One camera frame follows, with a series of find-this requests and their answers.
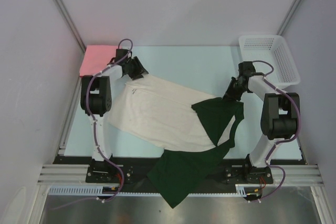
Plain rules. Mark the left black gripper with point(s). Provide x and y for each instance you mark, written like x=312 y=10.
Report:
x=139 y=68

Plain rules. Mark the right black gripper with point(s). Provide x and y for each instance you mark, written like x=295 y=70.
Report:
x=230 y=93

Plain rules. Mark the white and dark green t-shirt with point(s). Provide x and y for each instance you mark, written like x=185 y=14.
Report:
x=195 y=129

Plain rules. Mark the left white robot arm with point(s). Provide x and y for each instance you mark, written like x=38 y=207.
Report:
x=96 y=101

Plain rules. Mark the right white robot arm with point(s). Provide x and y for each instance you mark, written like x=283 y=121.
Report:
x=280 y=117

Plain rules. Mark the folded pink t-shirt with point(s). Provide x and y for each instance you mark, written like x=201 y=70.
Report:
x=96 y=58

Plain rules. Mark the white perforated plastic basket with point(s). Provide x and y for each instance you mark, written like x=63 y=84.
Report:
x=270 y=53

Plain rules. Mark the white slotted cable duct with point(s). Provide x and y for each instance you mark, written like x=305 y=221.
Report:
x=101 y=191

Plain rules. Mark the aluminium frame rail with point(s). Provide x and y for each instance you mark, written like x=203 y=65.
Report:
x=66 y=174

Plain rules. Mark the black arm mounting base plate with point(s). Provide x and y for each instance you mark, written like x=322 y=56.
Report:
x=223 y=179

